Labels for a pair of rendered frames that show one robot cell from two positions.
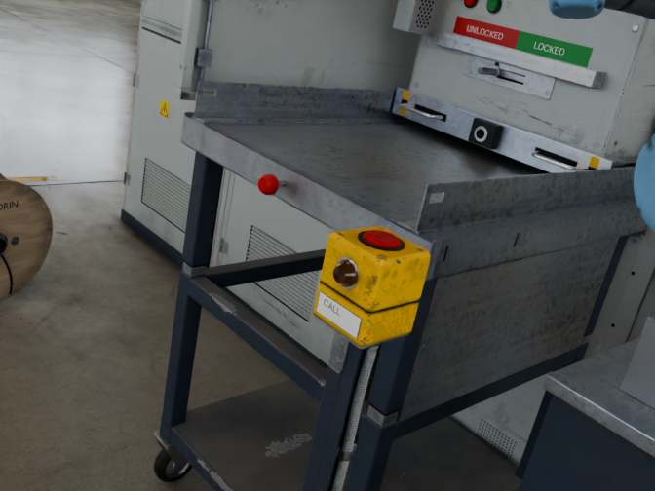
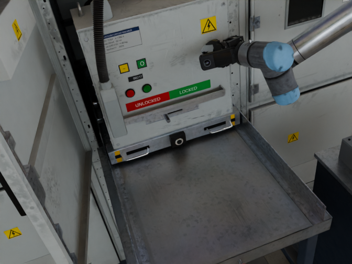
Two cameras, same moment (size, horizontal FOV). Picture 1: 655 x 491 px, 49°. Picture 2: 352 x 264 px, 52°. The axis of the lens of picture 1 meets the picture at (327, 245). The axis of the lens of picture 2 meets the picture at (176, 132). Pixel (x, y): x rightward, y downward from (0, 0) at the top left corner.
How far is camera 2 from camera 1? 1.26 m
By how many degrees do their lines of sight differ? 52
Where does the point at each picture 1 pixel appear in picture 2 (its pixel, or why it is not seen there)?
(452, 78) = (140, 129)
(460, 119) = (158, 142)
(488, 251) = not seen: hidden behind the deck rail
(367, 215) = (296, 233)
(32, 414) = not seen: outside the picture
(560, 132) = (210, 115)
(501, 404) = not seen: hidden behind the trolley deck
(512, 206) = (283, 170)
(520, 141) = (195, 130)
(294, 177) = (246, 254)
